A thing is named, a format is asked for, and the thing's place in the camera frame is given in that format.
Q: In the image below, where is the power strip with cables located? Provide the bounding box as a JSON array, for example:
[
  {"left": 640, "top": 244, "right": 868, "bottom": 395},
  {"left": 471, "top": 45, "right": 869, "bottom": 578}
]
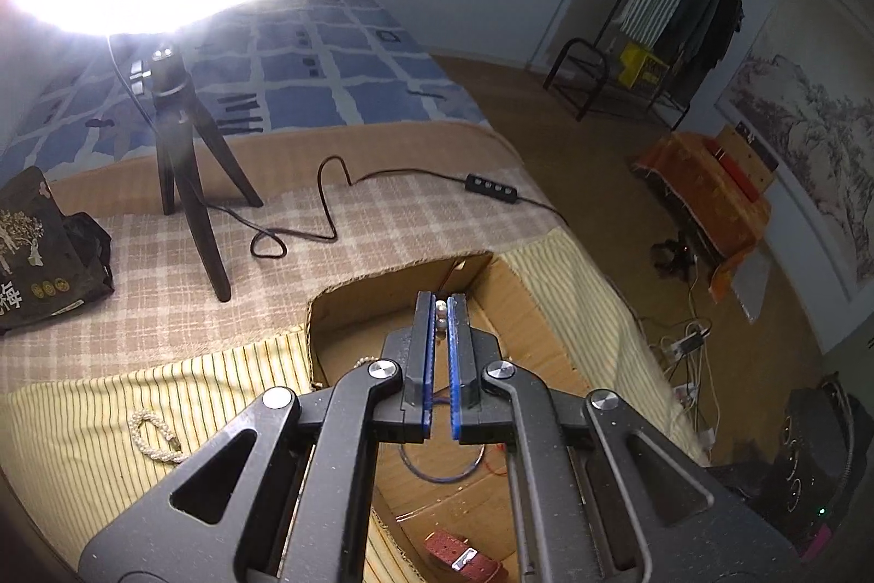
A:
[{"left": 635, "top": 282, "right": 725, "bottom": 461}]

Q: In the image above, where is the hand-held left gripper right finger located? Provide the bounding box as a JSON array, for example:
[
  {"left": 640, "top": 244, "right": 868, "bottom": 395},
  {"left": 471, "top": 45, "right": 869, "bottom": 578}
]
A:
[{"left": 447, "top": 294, "right": 800, "bottom": 583}]

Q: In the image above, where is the black light cable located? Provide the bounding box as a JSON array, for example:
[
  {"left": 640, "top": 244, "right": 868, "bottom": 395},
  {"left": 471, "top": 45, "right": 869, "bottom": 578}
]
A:
[{"left": 105, "top": 33, "right": 568, "bottom": 260}]

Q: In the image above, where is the thin bangle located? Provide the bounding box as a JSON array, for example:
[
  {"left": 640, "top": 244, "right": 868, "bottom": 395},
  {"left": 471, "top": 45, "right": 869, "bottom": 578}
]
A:
[{"left": 397, "top": 443, "right": 487, "bottom": 485}]

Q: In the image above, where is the blue patterned bedding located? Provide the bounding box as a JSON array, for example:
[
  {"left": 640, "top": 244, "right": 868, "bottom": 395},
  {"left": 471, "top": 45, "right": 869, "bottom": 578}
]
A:
[{"left": 0, "top": 0, "right": 493, "bottom": 174}]

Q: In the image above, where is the yellow box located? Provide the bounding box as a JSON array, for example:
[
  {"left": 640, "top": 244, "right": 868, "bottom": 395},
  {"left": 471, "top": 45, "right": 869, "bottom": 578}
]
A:
[{"left": 618, "top": 42, "right": 669, "bottom": 89}]

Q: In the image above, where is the black speaker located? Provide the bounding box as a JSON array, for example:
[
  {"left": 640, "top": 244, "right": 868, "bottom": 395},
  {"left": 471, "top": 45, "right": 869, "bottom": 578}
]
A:
[{"left": 771, "top": 374, "right": 874, "bottom": 563}]

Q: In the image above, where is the black tripod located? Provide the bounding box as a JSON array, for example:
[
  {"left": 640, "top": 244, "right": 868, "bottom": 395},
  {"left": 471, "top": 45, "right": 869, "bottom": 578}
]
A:
[{"left": 146, "top": 37, "right": 265, "bottom": 304}]

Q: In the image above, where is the yellow striped sheet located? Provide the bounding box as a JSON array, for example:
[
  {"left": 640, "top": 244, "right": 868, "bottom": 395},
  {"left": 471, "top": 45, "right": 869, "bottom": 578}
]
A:
[{"left": 0, "top": 231, "right": 711, "bottom": 583}]

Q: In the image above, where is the white board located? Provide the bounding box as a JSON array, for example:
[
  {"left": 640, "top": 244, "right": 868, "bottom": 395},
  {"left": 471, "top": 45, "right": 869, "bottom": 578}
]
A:
[{"left": 729, "top": 251, "right": 772, "bottom": 325}]

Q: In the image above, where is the dark green garment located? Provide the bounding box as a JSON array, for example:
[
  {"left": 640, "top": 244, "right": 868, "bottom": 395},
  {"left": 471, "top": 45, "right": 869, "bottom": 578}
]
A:
[{"left": 655, "top": 0, "right": 726, "bottom": 79}]

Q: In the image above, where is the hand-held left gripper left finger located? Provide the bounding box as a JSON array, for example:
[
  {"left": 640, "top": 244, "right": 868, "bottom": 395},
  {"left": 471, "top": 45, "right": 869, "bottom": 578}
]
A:
[{"left": 78, "top": 291, "right": 438, "bottom": 583}]

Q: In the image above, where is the black clothes rack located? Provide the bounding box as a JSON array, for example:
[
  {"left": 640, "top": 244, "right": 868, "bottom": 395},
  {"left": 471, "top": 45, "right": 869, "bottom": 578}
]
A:
[{"left": 544, "top": 0, "right": 745, "bottom": 129}]

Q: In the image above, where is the orange covered table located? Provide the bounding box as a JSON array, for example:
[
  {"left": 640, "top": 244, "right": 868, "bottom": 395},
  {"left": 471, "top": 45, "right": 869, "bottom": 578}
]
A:
[{"left": 631, "top": 132, "right": 772, "bottom": 304}]

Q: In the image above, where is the black device with straps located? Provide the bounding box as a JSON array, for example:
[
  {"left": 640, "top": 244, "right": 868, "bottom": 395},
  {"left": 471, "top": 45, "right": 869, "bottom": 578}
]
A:
[{"left": 648, "top": 238, "right": 698, "bottom": 284}]

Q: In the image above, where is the black garment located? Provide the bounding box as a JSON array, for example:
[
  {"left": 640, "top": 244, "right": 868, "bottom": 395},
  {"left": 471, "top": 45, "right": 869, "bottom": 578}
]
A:
[{"left": 710, "top": 0, "right": 745, "bottom": 65}]

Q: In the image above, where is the black printed bag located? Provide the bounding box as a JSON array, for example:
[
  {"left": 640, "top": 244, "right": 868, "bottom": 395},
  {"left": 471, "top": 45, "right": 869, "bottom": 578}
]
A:
[{"left": 0, "top": 166, "right": 115, "bottom": 338}]

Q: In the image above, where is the twisted pearl necklace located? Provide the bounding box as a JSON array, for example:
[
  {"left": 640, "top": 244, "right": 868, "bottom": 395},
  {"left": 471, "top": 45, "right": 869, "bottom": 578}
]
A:
[{"left": 128, "top": 409, "right": 188, "bottom": 464}]

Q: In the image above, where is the beige checked blanket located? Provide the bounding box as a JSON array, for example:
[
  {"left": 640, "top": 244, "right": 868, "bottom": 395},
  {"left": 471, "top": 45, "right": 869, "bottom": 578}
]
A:
[{"left": 0, "top": 108, "right": 568, "bottom": 396}]

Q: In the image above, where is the wooden box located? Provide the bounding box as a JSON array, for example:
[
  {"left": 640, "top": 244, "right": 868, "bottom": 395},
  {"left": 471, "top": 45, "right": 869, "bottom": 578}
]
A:
[{"left": 716, "top": 122, "right": 779, "bottom": 195}]

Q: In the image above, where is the landscape wall poster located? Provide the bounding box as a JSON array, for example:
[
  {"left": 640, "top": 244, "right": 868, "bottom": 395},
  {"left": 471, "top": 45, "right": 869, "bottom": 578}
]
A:
[{"left": 713, "top": 0, "right": 874, "bottom": 304}]

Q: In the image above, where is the cardboard box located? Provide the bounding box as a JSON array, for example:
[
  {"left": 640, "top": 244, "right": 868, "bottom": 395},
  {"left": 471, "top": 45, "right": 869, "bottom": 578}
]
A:
[{"left": 304, "top": 253, "right": 595, "bottom": 583}]

